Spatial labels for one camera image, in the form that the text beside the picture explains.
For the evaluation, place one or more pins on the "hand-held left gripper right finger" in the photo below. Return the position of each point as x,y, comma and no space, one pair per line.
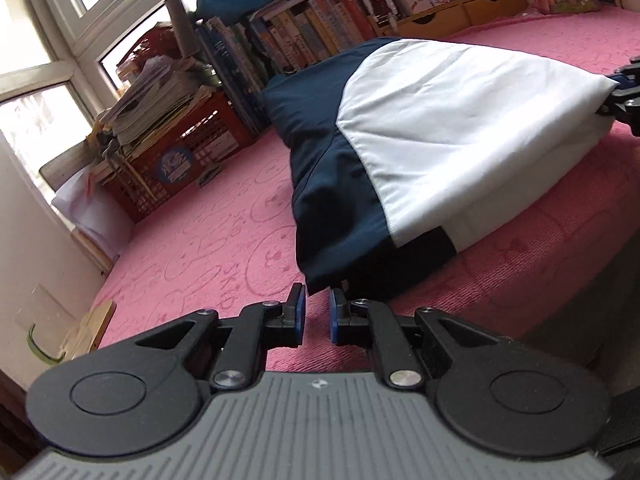
334,315

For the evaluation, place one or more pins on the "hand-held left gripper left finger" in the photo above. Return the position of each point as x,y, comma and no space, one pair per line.
299,310

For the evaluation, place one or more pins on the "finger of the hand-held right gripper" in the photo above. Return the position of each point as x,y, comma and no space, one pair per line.
627,107
630,77

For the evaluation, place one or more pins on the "long row of tall books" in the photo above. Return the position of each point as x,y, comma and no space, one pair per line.
310,30

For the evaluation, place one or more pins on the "pink printed blanket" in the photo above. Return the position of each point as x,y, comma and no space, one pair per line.
200,230

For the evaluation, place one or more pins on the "red plastic crate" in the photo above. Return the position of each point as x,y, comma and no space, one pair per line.
195,155

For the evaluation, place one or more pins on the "white window frame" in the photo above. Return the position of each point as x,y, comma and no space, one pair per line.
55,5

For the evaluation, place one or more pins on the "white paper sheets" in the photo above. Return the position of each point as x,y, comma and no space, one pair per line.
90,210

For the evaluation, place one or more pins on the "grey tube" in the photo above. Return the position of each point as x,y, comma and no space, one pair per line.
181,30

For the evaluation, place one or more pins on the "stack of papers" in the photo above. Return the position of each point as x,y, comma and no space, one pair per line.
150,100

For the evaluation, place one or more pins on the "wooden drawer organizer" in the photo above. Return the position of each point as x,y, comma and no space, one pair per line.
480,10

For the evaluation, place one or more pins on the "navy and white jacket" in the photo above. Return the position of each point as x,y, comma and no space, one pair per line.
450,125

